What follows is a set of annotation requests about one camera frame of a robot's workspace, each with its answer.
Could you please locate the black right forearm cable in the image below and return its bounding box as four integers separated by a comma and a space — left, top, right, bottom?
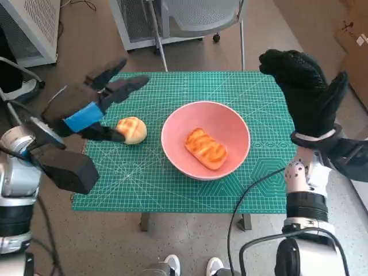
228, 168, 288, 276

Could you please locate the green cutting mat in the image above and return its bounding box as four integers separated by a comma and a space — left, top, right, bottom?
71, 71, 298, 214

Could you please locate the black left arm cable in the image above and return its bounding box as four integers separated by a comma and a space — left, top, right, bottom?
0, 145, 66, 276

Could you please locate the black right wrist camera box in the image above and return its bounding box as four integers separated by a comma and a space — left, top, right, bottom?
324, 137, 368, 182

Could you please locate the white grey foot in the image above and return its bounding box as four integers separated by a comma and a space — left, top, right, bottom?
165, 254, 181, 276
206, 256, 224, 276

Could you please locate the black right arm loop cable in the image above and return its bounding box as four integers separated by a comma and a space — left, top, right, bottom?
239, 227, 351, 276

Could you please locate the white perforated metal cabinet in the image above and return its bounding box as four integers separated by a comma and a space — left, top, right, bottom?
0, 0, 61, 68

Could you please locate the rectangular striped toy bread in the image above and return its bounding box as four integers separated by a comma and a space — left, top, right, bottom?
185, 128, 228, 171

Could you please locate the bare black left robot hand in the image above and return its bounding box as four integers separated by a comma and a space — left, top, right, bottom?
41, 58, 150, 144

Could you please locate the grey mesh chair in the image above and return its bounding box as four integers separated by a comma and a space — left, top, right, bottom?
148, 0, 248, 72

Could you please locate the person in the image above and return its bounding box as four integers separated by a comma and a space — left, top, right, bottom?
0, 28, 38, 104

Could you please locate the pink bowl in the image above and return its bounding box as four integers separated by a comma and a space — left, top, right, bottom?
160, 100, 251, 181

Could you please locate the round toy bread bun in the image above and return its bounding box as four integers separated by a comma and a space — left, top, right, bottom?
116, 116, 148, 145

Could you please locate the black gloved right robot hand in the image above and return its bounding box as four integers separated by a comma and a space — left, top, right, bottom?
258, 49, 349, 138

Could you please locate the white cabinet with casters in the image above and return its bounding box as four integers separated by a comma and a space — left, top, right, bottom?
109, 0, 205, 52

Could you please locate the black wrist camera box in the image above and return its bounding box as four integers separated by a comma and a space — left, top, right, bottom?
28, 145, 100, 195
324, 137, 368, 182

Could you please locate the grey metal chair frame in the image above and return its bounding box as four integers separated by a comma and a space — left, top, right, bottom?
0, 56, 47, 127

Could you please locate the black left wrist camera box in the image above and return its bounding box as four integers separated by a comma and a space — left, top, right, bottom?
28, 145, 100, 195

